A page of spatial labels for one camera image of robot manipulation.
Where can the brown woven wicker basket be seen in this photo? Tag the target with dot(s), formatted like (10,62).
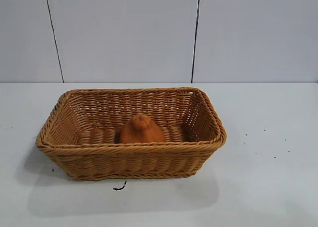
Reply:
(129,157)

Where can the orange cone-shaped bread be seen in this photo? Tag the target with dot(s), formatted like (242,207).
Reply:
(142,132)

